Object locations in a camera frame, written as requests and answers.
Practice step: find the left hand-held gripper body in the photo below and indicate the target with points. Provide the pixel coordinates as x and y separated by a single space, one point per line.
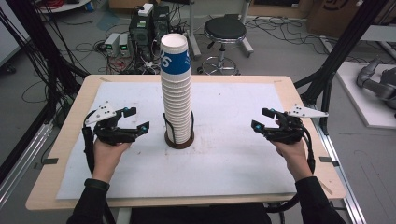
110 133

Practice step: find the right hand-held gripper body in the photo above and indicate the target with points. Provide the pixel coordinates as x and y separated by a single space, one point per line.
288 132

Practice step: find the stack of paper cups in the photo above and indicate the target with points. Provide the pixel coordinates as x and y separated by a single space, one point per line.
176 93

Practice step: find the person's left hand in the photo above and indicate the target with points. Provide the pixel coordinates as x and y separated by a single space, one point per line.
107 158

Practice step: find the person's right hand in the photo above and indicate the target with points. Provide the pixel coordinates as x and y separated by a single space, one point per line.
295 158

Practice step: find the wooden table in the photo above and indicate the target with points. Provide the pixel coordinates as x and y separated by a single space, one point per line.
311 174

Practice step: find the black tape piece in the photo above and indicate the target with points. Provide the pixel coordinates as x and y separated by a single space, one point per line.
328 160
49 161

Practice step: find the black wristband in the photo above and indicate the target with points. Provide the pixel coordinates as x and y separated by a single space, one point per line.
97 184

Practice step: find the white table mat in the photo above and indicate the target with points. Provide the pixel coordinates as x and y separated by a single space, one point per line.
218 161

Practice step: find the grey power supply unit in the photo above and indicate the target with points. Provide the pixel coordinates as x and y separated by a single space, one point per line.
124 44
112 43

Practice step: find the white stand leg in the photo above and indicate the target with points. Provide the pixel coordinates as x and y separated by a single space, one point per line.
246 40
193 37

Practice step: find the white floor board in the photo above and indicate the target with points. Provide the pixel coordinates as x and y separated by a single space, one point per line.
361 105

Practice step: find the black computer tower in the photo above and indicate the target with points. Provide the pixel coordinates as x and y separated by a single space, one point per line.
161 21
140 34

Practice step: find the black round stool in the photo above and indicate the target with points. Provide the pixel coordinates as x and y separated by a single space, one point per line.
224 29

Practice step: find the white box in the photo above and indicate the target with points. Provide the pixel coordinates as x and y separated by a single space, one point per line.
145 9

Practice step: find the person's dark clothing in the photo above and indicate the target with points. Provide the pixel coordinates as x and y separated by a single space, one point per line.
199 216

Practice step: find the cardboard box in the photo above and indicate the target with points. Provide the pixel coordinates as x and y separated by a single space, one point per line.
330 15

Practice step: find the aluminium rail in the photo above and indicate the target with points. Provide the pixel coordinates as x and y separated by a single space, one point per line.
339 174
21 165

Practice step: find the black frame post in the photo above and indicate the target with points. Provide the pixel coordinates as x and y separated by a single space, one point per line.
342 46

